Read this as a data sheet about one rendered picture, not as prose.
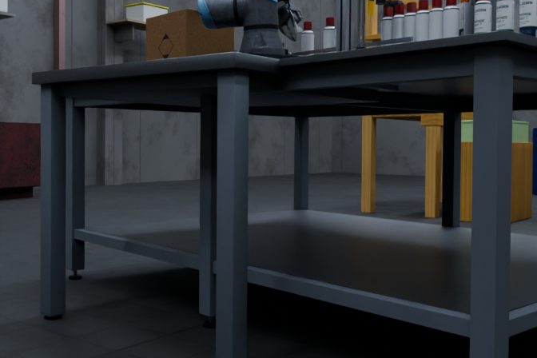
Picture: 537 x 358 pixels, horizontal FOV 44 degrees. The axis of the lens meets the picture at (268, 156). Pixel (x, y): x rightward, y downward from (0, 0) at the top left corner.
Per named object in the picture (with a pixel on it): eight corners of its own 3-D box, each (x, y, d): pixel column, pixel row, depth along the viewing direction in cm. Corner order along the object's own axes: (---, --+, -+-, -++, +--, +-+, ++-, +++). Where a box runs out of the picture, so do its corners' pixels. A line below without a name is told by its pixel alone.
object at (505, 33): (723, 86, 233) (723, 81, 233) (505, 39, 134) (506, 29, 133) (301, 107, 390) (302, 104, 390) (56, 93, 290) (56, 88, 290)
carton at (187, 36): (234, 81, 275) (234, 16, 275) (185, 77, 259) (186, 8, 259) (192, 86, 298) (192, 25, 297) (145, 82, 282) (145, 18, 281)
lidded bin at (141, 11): (149, 29, 970) (149, 10, 969) (169, 26, 946) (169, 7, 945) (124, 25, 932) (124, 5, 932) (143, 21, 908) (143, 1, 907)
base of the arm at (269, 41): (294, 54, 220) (293, 24, 219) (259, 53, 210) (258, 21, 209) (264, 59, 231) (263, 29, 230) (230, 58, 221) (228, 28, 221)
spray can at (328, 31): (339, 70, 257) (340, 17, 257) (329, 69, 254) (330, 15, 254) (329, 72, 261) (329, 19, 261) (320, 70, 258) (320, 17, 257)
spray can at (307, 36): (316, 73, 267) (316, 21, 267) (307, 72, 263) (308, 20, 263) (307, 74, 271) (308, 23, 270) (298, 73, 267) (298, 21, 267)
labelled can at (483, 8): (494, 55, 209) (495, -10, 208) (485, 53, 205) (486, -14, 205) (479, 57, 213) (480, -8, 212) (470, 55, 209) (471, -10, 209)
